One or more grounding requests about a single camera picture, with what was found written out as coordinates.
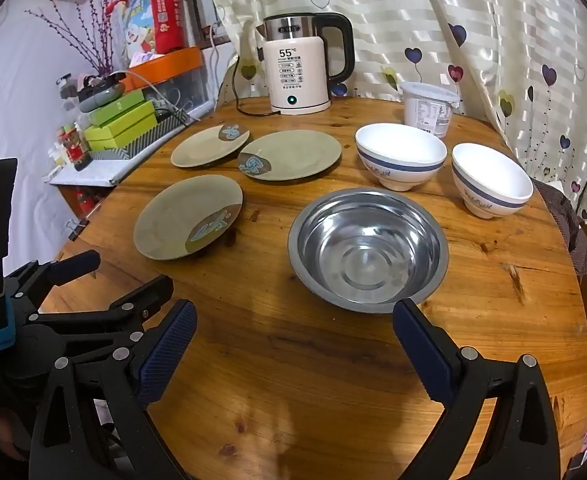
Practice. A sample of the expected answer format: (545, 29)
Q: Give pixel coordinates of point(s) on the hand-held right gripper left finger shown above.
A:
(166, 355)

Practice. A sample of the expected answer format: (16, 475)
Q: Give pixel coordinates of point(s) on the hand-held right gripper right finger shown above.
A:
(423, 350)

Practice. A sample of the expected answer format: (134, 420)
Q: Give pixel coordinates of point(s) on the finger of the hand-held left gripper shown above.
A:
(73, 262)
(138, 295)

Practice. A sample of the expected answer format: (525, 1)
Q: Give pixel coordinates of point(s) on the olive green patterned plate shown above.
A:
(176, 215)
(296, 152)
(201, 149)

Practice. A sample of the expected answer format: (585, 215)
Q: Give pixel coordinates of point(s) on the stainless steel bowl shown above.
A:
(368, 250)

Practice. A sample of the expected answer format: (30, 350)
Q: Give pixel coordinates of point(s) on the white blue-striped bowl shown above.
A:
(398, 147)
(488, 175)

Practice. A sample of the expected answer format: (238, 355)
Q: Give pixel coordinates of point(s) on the black binder clip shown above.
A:
(77, 230)

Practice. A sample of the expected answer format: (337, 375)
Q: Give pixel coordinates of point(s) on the red bottle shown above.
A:
(84, 201)

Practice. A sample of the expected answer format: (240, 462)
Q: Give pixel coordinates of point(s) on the white shelf board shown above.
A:
(88, 175)

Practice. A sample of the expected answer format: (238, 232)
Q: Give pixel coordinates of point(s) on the small white bottle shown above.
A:
(56, 155)

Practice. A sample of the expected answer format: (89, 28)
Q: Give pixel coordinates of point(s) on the red-label jar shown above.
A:
(76, 147)

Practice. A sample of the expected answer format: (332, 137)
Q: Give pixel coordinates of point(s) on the zigzag patterned tray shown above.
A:
(143, 142)

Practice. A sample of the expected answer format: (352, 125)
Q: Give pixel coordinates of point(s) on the clear pump bottle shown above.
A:
(67, 91)

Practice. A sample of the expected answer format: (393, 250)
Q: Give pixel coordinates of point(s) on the grey oval device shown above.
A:
(101, 97)

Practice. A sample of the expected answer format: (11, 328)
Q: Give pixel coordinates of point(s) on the dark green flat box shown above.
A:
(118, 102)

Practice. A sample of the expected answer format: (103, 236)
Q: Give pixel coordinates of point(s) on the black electronic device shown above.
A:
(101, 80)

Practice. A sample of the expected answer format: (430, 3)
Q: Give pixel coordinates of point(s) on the dark checkered cloth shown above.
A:
(561, 220)

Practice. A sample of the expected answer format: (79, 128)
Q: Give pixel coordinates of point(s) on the purple flower branches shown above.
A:
(102, 55)

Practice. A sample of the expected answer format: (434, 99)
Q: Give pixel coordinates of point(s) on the orange-lid clear storage box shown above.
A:
(173, 62)

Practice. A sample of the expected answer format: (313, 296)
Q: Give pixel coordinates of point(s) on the cartoon gift bag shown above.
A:
(134, 30)

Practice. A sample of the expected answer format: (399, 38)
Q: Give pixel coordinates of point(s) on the white plastic tub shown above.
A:
(428, 110)

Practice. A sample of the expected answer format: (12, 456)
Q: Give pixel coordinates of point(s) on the cream electric kettle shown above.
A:
(293, 77)

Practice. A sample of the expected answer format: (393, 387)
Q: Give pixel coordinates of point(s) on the heart-print curtain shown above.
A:
(423, 20)

